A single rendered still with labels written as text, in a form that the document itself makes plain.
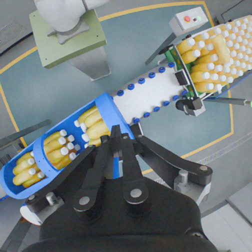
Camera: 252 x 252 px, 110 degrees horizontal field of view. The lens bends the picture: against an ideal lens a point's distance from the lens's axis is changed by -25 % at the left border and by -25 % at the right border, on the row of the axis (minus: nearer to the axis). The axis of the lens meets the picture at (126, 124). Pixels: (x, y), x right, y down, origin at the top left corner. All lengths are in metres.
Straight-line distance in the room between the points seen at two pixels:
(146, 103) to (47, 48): 0.67
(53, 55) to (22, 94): 1.56
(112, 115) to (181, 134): 1.71
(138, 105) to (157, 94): 0.15
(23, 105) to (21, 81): 0.37
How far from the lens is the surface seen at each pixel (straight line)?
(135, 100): 0.78
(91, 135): 0.56
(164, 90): 0.83
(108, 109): 0.48
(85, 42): 0.71
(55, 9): 0.58
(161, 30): 2.07
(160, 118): 1.85
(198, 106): 0.88
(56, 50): 0.75
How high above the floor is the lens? 1.69
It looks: 76 degrees down
